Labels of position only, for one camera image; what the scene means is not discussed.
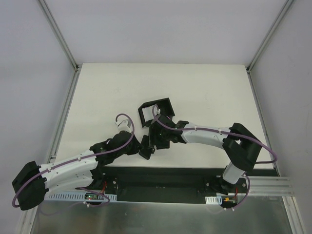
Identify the black leather card holder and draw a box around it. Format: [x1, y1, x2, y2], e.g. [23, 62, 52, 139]
[139, 135, 156, 160]

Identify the black card tray box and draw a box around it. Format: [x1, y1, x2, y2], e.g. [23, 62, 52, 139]
[138, 97, 175, 128]

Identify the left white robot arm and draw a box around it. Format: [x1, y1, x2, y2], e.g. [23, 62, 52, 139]
[12, 131, 142, 211]

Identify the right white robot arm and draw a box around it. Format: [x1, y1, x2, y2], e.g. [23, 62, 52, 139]
[149, 115, 261, 192]

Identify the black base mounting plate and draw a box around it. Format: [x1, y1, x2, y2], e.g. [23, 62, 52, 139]
[47, 164, 280, 203]

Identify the left electronics board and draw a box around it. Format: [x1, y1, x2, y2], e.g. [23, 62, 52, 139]
[85, 193, 105, 200]

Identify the electronics board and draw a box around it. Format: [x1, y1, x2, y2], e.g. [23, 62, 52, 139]
[85, 193, 105, 200]
[222, 196, 238, 204]

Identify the right electronics board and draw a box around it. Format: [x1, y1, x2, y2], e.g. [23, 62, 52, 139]
[222, 196, 238, 204]

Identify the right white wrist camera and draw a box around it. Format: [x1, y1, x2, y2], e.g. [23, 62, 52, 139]
[154, 107, 161, 115]

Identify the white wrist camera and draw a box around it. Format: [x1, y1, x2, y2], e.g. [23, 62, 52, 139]
[154, 107, 161, 115]
[115, 119, 132, 133]

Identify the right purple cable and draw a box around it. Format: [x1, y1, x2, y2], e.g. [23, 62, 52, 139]
[152, 104, 278, 164]

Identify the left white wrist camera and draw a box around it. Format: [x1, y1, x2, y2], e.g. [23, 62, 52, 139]
[115, 119, 132, 133]

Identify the left white cable duct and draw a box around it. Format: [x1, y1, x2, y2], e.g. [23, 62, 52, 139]
[45, 192, 117, 202]

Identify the white cable duct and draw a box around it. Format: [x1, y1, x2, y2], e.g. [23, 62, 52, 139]
[205, 195, 222, 205]
[45, 192, 117, 202]

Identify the left aluminium side rail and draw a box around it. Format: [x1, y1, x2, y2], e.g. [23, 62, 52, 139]
[44, 66, 82, 163]

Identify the aluminium side rail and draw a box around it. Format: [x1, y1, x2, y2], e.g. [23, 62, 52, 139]
[246, 70, 280, 171]
[44, 66, 82, 163]

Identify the right white cable duct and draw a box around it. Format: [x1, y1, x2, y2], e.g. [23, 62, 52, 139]
[205, 195, 222, 205]

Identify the right aluminium side rail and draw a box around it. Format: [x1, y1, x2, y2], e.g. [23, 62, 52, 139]
[246, 70, 280, 171]

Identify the front aluminium extrusion rail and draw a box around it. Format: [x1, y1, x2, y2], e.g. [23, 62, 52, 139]
[245, 176, 294, 196]

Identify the left aluminium frame post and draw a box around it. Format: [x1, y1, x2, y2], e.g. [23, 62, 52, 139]
[37, 0, 79, 71]

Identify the aluminium frame post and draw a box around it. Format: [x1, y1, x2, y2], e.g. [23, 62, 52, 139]
[37, 0, 79, 71]
[246, 0, 296, 74]

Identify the right aluminium frame post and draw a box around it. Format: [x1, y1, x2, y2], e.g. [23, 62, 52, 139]
[246, 0, 296, 74]

